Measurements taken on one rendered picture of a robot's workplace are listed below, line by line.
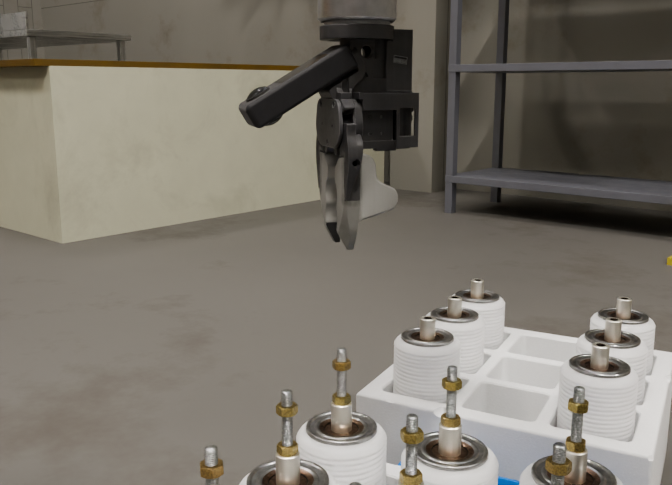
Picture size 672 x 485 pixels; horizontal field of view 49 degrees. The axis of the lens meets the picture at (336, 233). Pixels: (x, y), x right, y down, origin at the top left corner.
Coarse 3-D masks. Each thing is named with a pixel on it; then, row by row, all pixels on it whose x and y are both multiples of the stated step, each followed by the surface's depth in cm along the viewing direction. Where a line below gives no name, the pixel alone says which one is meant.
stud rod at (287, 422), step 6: (282, 390) 66; (288, 390) 66; (282, 396) 65; (288, 396) 65; (282, 402) 66; (288, 402) 65; (282, 420) 66; (288, 420) 66; (282, 426) 66; (288, 426) 66; (282, 432) 66; (288, 432) 66; (282, 438) 66; (288, 438) 66; (282, 444) 66; (288, 444) 66
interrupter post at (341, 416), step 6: (336, 408) 76; (342, 408) 76; (348, 408) 76; (336, 414) 76; (342, 414) 76; (348, 414) 77; (336, 420) 77; (342, 420) 76; (348, 420) 77; (336, 426) 77; (342, 426) 77; (348, 426) 77; (336, 432) 77; (342, 432) 77
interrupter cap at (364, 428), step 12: (312, 420) 79; (324, 420) 79; (360, 420) 79; (372, 420) 79; (312, 432) 76; (324, 432) 76; (348, 432) 77; (360, 432) 76; (372, 432) 76; (336, 444) 74; (348, 444) 74
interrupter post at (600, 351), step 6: (600, 342) 95; (594, 348) 94; (600, 348) 93; (606, 348) 93; (594, 354) 94; (600, 354) 93; (606, 354) 93; (594, 360) 94; (600, 360) 94; (606, 360) 94; (594, 366) 94; (600, 366) 94; (606, 366) 94
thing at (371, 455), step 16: (304, 432) 77; (384, 432) 78; (304, 448) 75; (320, 448) 74; (336, 448) 74; (352, 448) 74; (368, 448) 74; (384, 448) 76; (320, 464) 74; (336, 464) 73; (352, 464) 73; (368, 464) 74; (384, 464) 77; (336, 480) 74; (352, 480) 74; (368, 480) 75; (384, 480) 78
